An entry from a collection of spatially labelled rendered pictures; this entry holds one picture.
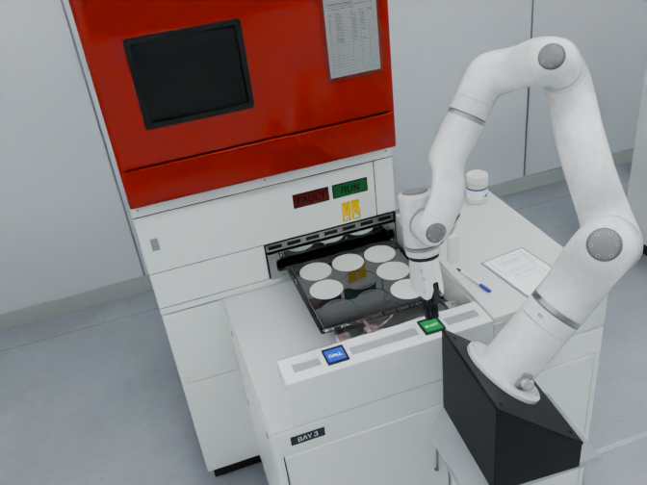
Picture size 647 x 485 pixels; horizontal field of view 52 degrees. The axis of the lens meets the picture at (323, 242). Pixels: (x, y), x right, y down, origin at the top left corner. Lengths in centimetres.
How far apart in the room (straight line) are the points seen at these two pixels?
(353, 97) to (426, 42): 184
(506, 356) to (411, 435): 48
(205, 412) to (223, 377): 16
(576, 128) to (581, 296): 35
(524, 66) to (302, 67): 66
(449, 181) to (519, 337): 37
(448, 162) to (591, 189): 31
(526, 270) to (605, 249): 57
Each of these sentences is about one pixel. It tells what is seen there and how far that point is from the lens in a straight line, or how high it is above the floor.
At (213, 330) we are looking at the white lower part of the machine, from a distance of 223.
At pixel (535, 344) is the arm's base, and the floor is 109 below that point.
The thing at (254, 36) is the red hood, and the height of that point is 163.
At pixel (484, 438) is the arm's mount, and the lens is 149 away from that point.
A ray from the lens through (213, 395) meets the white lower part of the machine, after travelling 240.
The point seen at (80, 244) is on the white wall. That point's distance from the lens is 370.
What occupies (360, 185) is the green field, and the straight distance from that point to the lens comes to 211.
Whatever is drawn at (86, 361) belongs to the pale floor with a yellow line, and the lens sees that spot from 350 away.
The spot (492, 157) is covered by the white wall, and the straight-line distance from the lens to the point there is 421.
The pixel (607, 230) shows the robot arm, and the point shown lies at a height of 135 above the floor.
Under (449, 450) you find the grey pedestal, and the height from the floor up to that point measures 82.
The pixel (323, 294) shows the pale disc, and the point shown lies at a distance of 196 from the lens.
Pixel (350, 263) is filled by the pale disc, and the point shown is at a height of 90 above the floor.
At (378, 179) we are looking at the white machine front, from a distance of 213.
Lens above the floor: 204
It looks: 31 degrees down
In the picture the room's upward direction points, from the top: 7 degrees counter-clockwise
